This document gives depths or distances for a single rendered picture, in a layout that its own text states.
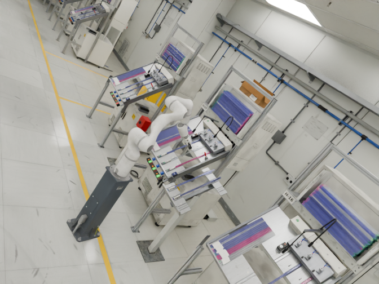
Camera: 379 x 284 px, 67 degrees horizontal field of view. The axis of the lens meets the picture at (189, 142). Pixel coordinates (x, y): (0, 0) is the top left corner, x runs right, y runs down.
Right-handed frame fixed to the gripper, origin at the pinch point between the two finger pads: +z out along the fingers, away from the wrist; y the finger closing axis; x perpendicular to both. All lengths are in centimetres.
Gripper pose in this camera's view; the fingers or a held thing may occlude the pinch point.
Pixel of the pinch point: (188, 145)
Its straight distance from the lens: 294.8
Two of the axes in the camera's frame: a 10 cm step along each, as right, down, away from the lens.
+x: -8.6, 4.8, -1.5
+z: 2.3, 6.3, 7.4
